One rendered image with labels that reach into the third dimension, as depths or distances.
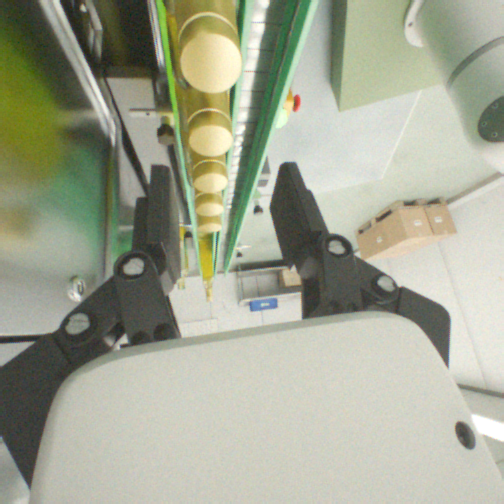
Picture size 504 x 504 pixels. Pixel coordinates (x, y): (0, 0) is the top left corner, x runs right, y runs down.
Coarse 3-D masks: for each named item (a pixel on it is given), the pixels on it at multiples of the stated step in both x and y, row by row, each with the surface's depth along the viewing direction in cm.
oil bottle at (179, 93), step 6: (174, 84) 24; (180, 90) 23; (228, 90) 25; (180, 96) 24; (228, 96) 25; (180, 102) 24; (180, 108) 24; (180, 114) 25; (186, 114) 24; (180, 120) 26; (186, 120) 25; (180, 126) 27; (186, 126) 26; (186, 132) 27
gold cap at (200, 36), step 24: (192, 0) 12; (216, 0) 12; (192, 24) 12; (216, 24) 12; (192, 48) 12; (216, 48) 12; (240, 48) 13; (192, 72) 13; (216, 72) 13; (240, 72) 14
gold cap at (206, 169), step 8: (192, 152) 24; (192, 160) 24; (200, 160) 23; (208, 160) 23; (216, 160) 23; (224, 160) 24; (192, 168) 24; (200, 168) 23; (208, 168) 22; (216, 168) 23; (224, 168) 23; (200, 176) 23; (208, 176) 23; (216, 176) 23; (224, 176) 23; (200, 184) 24; (208, 184) 24; (216, 184) 24; (224, 184) 24
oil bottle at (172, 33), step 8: (168, 16) 18; (168, 24) 18; (168, 32) 18; (176, 32) 18; (168, 40) 19; (176, 40) 18; (176, 48) 19; (176, 56) 19; (176, 64) 20; (176, 72) 20; (176, 80) 21; (184, 80) 21; (184, 88) 22
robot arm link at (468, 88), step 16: (480, 48) 31; (496, 48) 30; (464, 64) 33; (480, 64) 31; (496, 64) 30; (464, 80) 33; (480, 80) 31; (496, 80) 29; (464, 96) 33; (480, 96) 31; (496, 96) 29; (464, 112) 33; (480, 112) 31; (496, 112) 29; (464, 128) 33; (480, 128) 31; (496, 128) 29; (480, 144) 31; (496, 144) 29; (496, 160) 31
